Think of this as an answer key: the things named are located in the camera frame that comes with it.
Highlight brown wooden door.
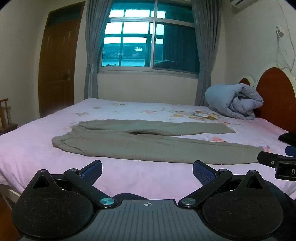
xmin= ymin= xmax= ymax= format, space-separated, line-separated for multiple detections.
xmin=38 ymin=1 xmax=86 ymax=118

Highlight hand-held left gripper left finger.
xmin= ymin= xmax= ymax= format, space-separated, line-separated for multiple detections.
xmin=28 ymin=160 xmax=118 ymax=209

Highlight white wall plug with cable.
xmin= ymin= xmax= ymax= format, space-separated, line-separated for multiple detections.
xmin=275 ymin=25 xmax=296 ymax=70

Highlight brown wooden headboard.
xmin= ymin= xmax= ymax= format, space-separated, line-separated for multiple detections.
xmin=238 ymin=62 xmax=296 ymax=133

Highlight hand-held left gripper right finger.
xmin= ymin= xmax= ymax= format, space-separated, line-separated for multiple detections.
xmin=178 ymin=160 xmax=270 ymax=209

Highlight window with metal frame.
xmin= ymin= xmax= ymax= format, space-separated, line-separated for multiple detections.
xmin=98 ymin=0 xmax=201 ymax=75

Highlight grey-green pants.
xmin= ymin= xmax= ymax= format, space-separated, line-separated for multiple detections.
xmin=51 ymin=119 xmax=265 ymax=165

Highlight wooden chair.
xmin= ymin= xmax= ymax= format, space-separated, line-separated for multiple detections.
xmin=0 ymin=98 xmax=18 ymax=136

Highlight white air conditioner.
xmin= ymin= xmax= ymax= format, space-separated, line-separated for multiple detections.
xmin=229 ymin=0 xmax=249 ymax=9

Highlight grey curtain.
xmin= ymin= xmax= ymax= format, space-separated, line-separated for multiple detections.
xmin=191 ymin=0 xmax=226 ymax=107
xmin=84 ymin=0 xmax=114 ymax=100

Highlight bed with pink floral sheet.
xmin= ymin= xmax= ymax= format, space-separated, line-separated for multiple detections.
xmin=0 ymin=97 xmax=296 ymax=208

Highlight blue-grey rolled quilt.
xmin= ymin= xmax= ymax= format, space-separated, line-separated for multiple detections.
xmin=205 ymin=83 xmax=264 ymax=121

